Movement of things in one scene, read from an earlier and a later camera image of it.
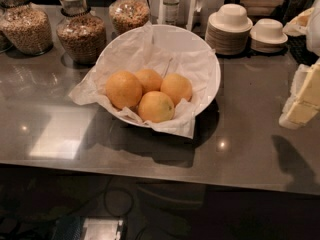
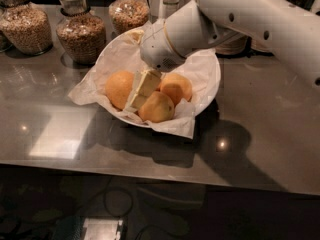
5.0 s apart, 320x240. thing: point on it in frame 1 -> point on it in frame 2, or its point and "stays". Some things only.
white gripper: (314, 34) -> (156, 50)
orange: (123, 89) stays
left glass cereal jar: (25, 25) stays
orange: (156, 107) stays
